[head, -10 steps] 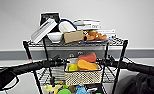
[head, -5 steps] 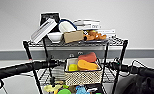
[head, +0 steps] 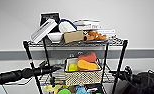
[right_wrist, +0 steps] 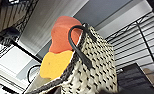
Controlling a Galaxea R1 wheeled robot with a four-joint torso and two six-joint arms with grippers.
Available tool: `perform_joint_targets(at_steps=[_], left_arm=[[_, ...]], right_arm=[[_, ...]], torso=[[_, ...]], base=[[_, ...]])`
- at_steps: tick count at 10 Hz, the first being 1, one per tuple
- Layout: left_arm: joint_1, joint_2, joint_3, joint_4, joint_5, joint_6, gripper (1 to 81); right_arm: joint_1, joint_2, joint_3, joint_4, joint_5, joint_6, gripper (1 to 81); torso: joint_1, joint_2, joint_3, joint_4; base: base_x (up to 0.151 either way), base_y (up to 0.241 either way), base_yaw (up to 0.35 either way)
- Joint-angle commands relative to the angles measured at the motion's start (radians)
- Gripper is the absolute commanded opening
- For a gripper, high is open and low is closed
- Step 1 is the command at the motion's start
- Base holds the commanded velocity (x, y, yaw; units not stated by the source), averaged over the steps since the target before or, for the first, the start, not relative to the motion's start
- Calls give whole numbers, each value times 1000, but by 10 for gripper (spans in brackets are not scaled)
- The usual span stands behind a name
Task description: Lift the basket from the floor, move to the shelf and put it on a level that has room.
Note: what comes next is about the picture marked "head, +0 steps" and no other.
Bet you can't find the pale basket with dark spots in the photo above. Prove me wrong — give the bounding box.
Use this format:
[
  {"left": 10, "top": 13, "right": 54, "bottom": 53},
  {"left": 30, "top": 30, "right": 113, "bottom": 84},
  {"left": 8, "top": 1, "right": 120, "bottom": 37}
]
[{"left": 63, "top": 57, "right": 103, "bottom": 87}]

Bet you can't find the yellow block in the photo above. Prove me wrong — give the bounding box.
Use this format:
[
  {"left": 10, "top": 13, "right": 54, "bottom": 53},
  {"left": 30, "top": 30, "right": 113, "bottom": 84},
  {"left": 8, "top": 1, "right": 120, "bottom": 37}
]
[{"left": 68, "top": 63, "right": 79, "bottom": 72}]

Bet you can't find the pale yellow bag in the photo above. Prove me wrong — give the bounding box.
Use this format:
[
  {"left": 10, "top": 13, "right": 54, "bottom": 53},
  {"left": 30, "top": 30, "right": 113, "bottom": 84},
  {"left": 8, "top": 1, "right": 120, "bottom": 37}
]
[{"left": 42, "top": 83, "right": 64, "bottom": 94}]

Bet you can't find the large green bowl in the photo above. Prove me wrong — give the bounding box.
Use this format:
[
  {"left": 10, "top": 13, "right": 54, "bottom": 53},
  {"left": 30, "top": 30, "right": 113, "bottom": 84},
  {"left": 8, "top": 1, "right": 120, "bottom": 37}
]
[{"left": 57, "top": 88, "right": 71, "bottom": 94}]

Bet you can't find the orange soft item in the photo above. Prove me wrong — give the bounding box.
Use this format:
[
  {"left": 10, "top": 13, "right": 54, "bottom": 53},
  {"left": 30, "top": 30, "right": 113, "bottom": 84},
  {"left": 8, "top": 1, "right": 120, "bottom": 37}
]
[{"left": 77, "top": 59, "right": 100, "bottom": 71}]

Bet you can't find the white bowl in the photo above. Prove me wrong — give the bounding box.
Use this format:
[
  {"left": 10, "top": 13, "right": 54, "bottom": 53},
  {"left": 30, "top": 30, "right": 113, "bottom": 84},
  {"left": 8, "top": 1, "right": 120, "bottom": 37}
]
[{"left": 47, "top": 32, "right": 65, "bottom": 43}]

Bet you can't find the blue toy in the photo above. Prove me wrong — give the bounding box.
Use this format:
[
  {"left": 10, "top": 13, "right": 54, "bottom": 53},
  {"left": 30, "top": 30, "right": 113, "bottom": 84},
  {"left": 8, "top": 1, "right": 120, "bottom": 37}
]
[{"left": 75, "top": 85, "right": 91, "bottom": 94}]

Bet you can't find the plain brown cardboard box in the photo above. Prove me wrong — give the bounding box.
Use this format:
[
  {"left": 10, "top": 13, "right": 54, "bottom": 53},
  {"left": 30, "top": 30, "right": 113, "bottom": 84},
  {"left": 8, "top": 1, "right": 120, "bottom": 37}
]
[{"left": 62, "top": 30, "right": 85, "bottom": 44}]

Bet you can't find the black flat box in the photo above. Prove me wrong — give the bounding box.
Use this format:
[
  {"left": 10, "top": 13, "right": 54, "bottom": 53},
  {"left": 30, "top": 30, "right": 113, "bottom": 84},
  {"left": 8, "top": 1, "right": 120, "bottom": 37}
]
[{"left": 87, "top": 84, "right": 102, "bottom": 94}]

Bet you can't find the long white box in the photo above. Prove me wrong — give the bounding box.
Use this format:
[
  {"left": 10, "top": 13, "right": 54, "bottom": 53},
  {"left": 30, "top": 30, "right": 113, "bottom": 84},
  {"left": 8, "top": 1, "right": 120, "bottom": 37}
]
[{"left": 30, "top": 18, "right": 59, "bottom": 44}]

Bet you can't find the flat white box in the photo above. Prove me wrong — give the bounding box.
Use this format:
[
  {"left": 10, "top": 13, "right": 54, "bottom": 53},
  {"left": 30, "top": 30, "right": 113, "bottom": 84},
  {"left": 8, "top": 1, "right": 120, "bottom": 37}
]
[{"left": 92, "top": 28, "right": 117, "bottom": 38}]

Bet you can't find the black framed picture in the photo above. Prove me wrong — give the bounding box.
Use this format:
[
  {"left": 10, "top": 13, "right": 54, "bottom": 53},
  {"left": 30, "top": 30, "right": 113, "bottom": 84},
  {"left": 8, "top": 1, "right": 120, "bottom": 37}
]
[{"left": 39, "top": 12, "right": 61, "bottom": 26}]

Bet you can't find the stack of white boxes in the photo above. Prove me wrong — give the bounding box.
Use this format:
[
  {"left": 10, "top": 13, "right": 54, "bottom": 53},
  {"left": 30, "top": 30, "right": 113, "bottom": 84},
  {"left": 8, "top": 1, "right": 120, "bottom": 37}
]
[{"left": 74, "top": 18, "right": 101, "bottom": 31}]

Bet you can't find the black wire shelf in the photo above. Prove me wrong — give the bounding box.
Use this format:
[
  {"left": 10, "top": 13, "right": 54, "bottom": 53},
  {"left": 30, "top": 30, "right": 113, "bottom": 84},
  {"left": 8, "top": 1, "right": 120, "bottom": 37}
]
[{"left": 22, "top": 36, "right": 129, "bottom": 94}]

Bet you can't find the wall socket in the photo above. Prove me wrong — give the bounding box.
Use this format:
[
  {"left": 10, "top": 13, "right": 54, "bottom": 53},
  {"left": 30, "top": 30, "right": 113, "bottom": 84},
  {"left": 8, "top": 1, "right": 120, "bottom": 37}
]
[
  {"left": 69, "top": 53, "right": 75, "bottom": 58},
  {"left": 77, "top": 51, "right": 84, "bottom": 56}
]

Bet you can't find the white bag with blue handle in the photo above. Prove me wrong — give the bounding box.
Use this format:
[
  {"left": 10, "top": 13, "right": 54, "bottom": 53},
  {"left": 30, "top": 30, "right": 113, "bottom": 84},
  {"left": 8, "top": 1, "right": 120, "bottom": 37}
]
[{"left": 58, "top": 19, "right": 78, "bottom": 34}]

